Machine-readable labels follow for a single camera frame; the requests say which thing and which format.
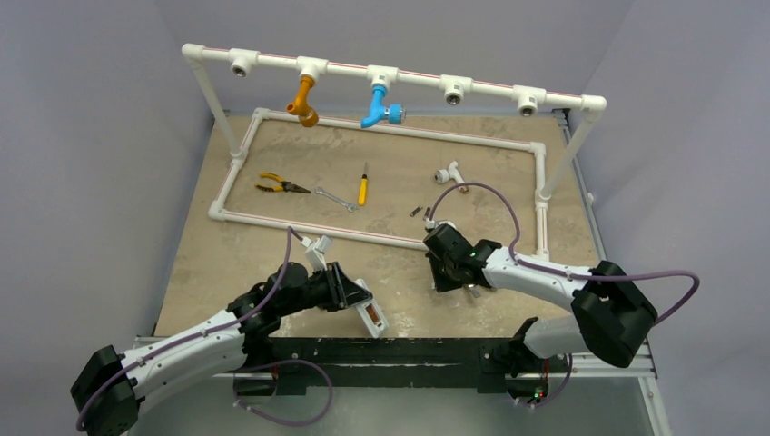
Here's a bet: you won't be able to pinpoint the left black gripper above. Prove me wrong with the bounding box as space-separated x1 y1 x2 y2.
278 261 370 317

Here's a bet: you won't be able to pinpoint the white AC remote control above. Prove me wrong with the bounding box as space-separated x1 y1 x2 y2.
351 278 390 339

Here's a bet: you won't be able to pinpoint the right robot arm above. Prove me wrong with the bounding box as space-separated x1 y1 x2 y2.
423 224 657 372

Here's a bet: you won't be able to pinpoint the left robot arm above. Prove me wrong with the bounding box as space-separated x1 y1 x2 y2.
70 262 388 435

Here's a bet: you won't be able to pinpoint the small silver wrench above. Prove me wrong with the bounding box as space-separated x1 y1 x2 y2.
315 187 358 213

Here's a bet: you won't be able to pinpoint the white plastic faucet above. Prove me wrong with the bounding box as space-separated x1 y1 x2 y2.
433 161 469 194

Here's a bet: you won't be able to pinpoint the blue plastic faucet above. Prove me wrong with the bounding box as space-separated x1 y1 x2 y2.
360 84 406 129

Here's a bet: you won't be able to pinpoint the orange plastic faucet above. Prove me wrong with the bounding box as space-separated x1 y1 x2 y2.
286 75 319 127

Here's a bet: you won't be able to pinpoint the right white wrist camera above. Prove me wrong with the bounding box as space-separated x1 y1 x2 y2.
425 220 459 239

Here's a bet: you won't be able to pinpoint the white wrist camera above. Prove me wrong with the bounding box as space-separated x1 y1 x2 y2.
425 220 459 239
301 235 332 273

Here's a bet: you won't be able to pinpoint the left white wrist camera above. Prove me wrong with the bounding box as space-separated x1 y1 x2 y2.
301 235 332 273

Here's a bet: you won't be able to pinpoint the aluminium table frame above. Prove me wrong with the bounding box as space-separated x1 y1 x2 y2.
123 108 672 436

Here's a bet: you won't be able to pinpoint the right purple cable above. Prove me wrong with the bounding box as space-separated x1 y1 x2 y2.
423 182 702 411

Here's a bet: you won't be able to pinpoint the purple cable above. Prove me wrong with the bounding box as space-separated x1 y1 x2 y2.
423 182 702 411
74 225 336 434

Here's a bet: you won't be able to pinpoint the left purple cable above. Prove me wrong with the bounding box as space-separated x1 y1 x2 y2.
74 225 336 434

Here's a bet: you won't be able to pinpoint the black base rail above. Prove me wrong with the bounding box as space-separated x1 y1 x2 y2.
242 337 568 396

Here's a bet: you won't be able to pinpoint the yellow handled screwdriver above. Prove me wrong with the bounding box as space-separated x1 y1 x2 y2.
357 162 369 206

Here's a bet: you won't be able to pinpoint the yellow handled pliers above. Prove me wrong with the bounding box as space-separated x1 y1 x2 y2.
255 172 311 193

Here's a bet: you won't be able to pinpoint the white PVC pipe frame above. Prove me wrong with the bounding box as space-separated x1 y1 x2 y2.
181 44 607 260

